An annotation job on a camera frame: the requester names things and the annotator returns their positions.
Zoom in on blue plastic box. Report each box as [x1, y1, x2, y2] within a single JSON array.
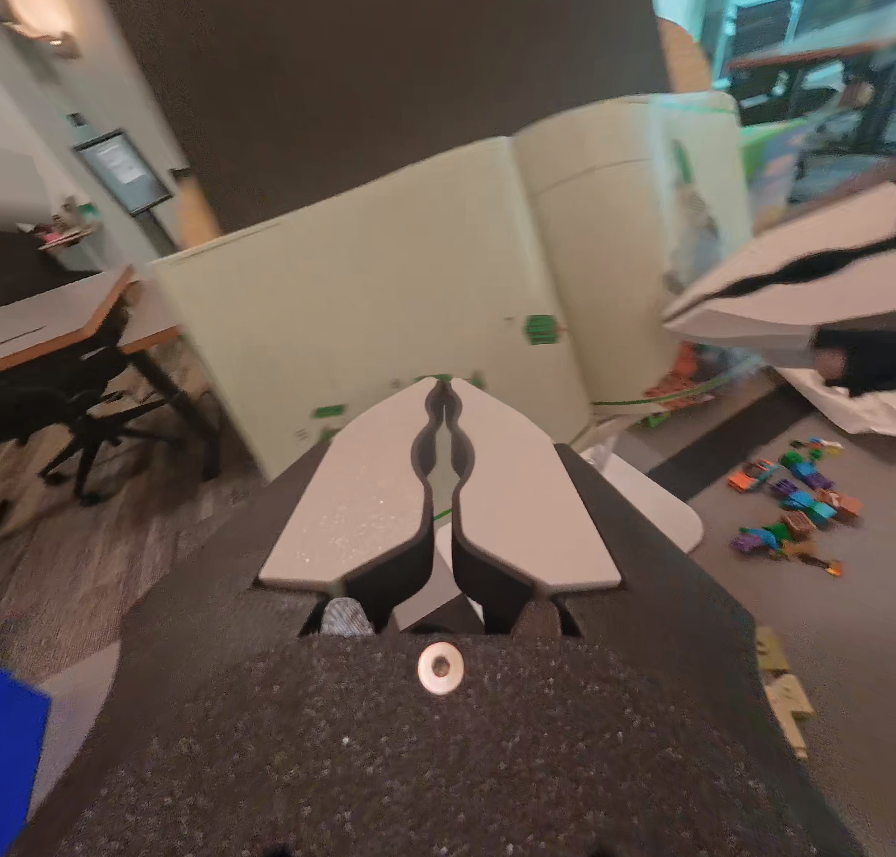
[[0, 668, 51, 840]]

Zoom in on person's right hand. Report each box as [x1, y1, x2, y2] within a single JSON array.
[[814, 329, 896, 399]]

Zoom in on display sign stand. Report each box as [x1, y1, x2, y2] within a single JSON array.
[[72, 128, 177, 256]]

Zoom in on pile of white paper bags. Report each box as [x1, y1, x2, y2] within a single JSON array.
[[773, 363, 896, 438]]

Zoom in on green toy set box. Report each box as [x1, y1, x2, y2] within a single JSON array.
[[640, 117, 896, 430]]

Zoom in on wood-edged office desk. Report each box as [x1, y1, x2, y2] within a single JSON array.
[[0, 264, 225, 480]]

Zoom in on open instruction booklet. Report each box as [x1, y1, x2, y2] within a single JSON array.
[[150, 93, 756, 481]]

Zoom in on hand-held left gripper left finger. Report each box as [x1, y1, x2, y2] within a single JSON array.
[[258, 376, 448, 630]]

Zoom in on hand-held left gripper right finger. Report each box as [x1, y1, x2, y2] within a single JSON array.
[[447, 377, 624, 635]]

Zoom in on pile of colourful toy bricks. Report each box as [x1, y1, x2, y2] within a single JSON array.
[[727, 436, 863, 579]]

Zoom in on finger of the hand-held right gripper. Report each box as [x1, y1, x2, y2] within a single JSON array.
[[661, 247, 896, 369], [664, 184, 896, 315]]

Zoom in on grey desk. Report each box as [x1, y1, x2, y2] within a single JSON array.
[[28, 381, 896, 857]]

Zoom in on black office chair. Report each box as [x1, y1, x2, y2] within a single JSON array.
[[0, 296, 186, 508]]

